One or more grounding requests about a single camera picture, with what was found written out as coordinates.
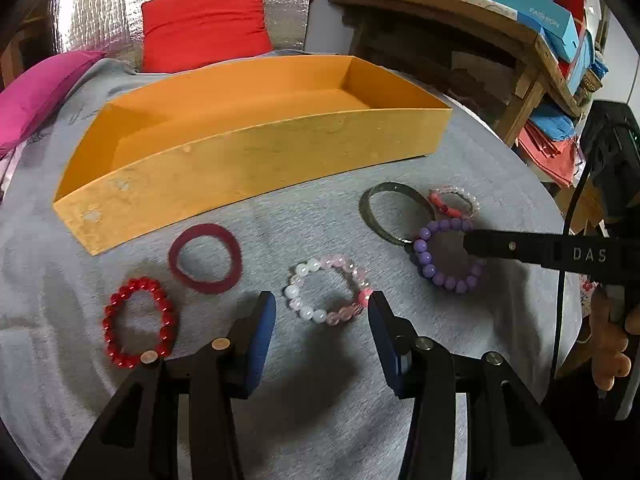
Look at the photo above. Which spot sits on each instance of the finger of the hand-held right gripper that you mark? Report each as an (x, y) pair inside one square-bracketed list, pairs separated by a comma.
[(500, 247)]

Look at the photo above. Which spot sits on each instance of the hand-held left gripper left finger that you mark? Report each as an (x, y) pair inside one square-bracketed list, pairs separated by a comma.
[(262, 340)]

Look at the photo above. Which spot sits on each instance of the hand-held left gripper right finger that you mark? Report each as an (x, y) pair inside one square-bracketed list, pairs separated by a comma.
[(382, 345)]

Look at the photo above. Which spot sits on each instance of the dark green bangle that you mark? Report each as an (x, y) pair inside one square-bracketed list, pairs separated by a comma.
[(370, 215)]

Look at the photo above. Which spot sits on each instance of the orange cardboard box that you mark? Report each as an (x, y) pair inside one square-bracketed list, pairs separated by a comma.
[(250, 160)]

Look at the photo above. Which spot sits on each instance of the person's right hand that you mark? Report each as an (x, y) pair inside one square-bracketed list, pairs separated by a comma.
[(607, 345)]

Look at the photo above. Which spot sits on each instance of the stack of red cloths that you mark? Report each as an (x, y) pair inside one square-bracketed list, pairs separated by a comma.
[(550, 157)]

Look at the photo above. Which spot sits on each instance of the stack of blue cloths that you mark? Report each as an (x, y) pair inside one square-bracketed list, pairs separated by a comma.
[(552, 122)]

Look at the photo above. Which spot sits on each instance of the grey cloth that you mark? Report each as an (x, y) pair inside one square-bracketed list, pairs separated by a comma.
[(320, 410)]

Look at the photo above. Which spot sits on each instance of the blue cardboard box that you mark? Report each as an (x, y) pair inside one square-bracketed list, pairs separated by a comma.
[(535, 7)]

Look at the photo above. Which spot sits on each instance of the wooden shelf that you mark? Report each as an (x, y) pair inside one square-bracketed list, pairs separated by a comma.
[(450, 10)]

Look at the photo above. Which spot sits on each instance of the red cushion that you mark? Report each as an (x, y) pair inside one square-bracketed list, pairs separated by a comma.
[(205, 25)]

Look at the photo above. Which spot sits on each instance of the magenta cushion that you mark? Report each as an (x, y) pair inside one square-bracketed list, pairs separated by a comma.
[(40, 90)]

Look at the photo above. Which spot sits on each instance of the silver foil sheet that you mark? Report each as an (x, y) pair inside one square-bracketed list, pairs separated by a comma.
[(95, 5)]

